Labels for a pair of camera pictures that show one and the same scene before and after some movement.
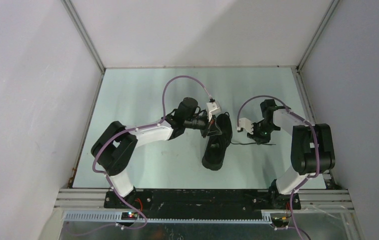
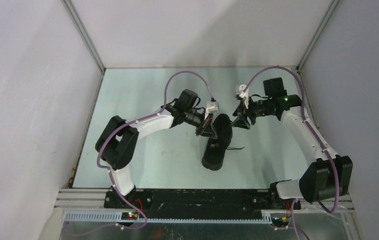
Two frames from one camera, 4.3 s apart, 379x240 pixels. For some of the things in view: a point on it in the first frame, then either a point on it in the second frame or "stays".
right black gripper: (258, 140) to (240, 113)
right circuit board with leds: (279, 222) stays
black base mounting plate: (207, 203) stays
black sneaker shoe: (213, 157) stays
